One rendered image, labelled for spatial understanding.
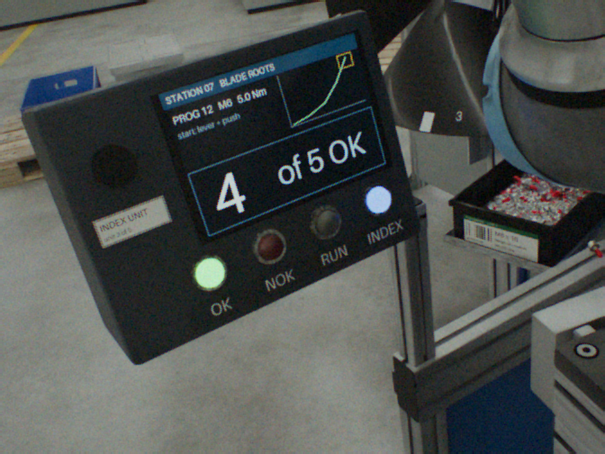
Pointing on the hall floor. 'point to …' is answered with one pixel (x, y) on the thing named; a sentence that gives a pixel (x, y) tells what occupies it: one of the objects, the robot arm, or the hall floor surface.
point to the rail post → (425, 434)
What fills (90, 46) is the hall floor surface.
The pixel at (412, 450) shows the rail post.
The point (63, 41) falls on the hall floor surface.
